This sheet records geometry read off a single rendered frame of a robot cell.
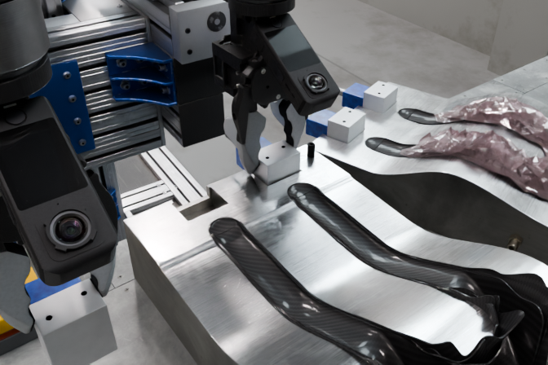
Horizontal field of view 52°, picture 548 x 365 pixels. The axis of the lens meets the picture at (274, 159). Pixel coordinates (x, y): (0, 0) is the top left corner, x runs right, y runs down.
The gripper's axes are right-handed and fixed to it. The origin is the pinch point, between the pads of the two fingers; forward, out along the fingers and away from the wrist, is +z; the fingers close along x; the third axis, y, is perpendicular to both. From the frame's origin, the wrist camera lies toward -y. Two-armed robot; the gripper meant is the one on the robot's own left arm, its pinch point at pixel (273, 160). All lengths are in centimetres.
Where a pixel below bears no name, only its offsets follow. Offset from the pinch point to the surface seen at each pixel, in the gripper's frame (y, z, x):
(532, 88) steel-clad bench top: 2, 11, -63
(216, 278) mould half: -11.0, 1.9, 15.2
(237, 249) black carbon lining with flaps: -8.5, 2.3, 11.1
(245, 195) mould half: -2.2, 1.5, 5.7
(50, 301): -11.5, -5.2, 30.0
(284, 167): -2.1, 0.0, 0.0
